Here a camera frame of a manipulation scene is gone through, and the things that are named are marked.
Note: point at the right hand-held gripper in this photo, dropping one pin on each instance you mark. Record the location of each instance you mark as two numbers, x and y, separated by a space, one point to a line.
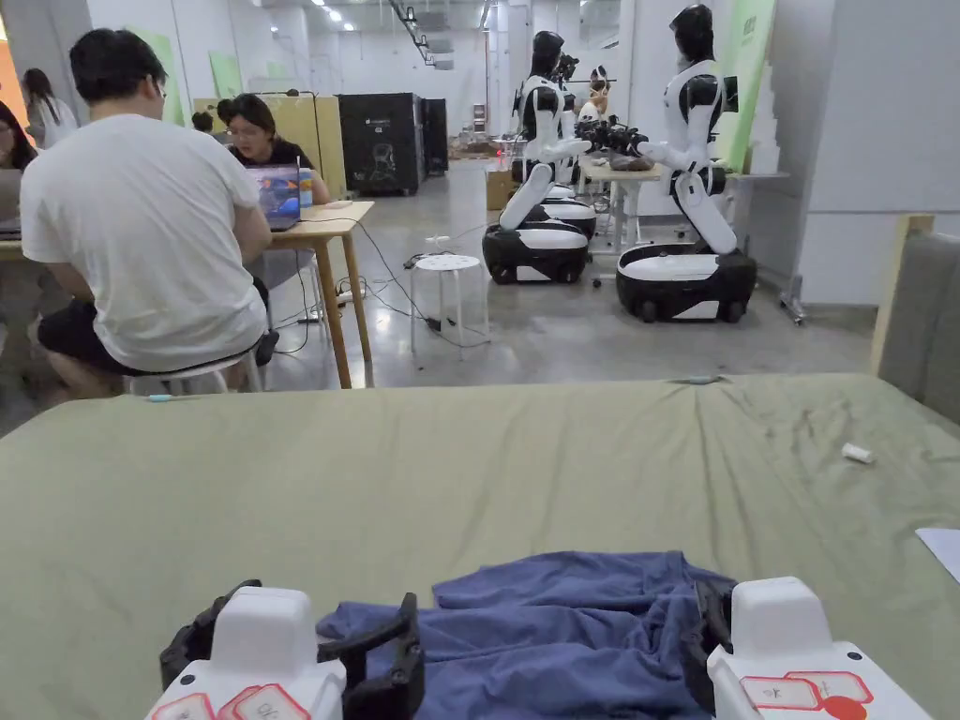
780 630

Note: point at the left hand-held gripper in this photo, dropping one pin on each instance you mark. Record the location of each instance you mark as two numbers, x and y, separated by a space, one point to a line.
262 637

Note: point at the dark blue shirt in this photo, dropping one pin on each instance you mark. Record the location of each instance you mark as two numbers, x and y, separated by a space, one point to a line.
540 645

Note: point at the bed with pale green sheet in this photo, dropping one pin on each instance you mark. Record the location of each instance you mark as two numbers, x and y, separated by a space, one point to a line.
375 487

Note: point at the small white cylinder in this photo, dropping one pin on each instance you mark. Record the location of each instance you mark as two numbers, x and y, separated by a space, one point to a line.
857 453

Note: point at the white paper sheet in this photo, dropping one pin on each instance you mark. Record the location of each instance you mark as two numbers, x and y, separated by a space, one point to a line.
943 551

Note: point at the white and black humanoid robot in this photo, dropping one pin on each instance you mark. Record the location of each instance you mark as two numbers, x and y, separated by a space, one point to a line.
574 206
690 277
536 240

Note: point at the grey padded headboard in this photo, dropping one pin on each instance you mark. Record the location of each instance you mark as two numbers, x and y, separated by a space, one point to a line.
926 322

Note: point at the wooden desk with white legs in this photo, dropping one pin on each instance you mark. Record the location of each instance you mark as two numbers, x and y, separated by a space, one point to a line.
622 176

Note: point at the brown carton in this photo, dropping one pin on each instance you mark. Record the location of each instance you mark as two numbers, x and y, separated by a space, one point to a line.
499 191

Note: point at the large black cabinet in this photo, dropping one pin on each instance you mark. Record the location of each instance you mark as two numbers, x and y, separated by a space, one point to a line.
379 146

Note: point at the narrow black cabinet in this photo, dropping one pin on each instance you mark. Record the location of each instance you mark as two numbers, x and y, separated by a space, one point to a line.
435 135

